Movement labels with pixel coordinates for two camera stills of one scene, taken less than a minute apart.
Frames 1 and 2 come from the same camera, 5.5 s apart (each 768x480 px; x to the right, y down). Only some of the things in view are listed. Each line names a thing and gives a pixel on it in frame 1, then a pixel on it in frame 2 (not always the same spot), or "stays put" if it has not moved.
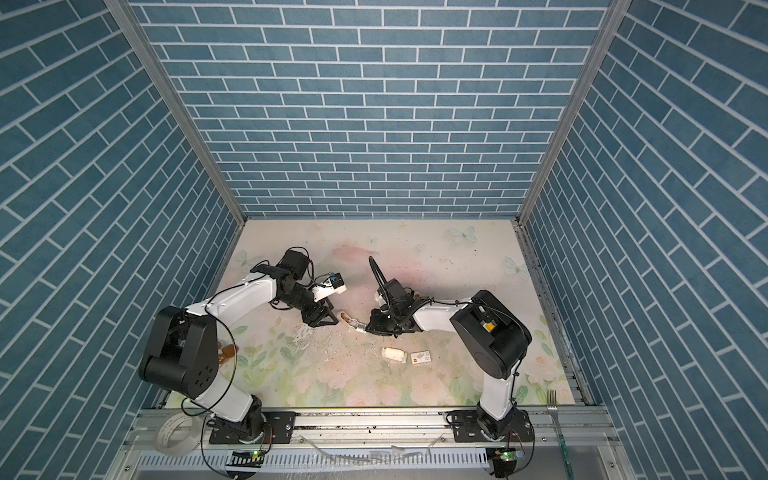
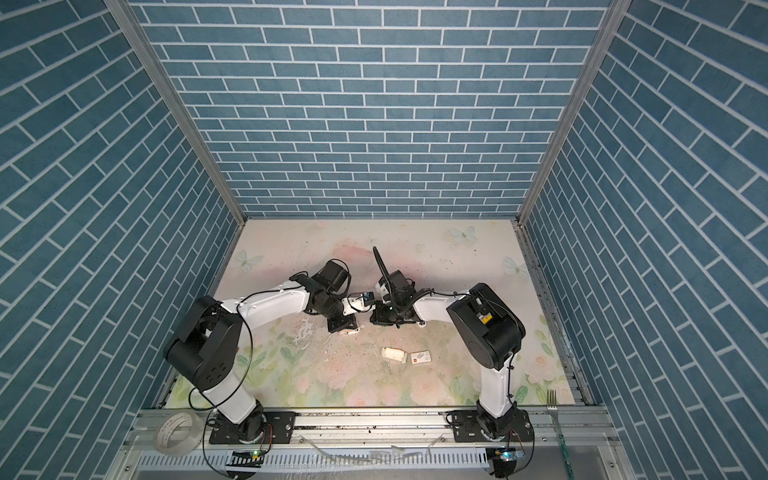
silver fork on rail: (551, 405) stays put
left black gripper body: (310, 308) -> (338, 322)
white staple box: (423, 356) stays put
